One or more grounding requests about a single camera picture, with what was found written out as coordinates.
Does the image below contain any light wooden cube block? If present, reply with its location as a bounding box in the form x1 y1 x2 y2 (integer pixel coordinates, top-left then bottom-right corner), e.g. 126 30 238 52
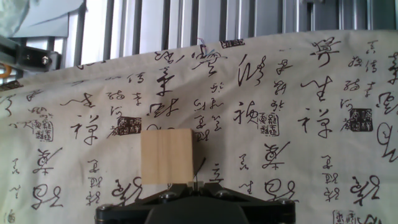
140 128 195 186

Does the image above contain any beige calligraphy print cloth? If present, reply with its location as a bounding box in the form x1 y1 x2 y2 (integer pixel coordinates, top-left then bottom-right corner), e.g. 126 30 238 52
0 29 398 224

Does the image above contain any grey metal mount bracket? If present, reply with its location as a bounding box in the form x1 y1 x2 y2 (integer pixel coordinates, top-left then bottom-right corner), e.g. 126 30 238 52
0 34 62 73

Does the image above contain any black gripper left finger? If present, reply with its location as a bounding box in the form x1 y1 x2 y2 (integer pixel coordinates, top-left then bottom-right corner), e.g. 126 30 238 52
95 182 195 224

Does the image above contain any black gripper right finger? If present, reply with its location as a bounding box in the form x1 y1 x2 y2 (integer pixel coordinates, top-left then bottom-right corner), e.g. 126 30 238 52
195 182 296 224

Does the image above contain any crumpled white paper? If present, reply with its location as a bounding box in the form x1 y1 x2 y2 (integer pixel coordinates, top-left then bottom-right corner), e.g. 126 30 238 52
0 0 32 37

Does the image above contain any flat white paper sheet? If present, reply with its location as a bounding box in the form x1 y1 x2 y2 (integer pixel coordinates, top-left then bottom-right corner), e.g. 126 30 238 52
14 0 85 39

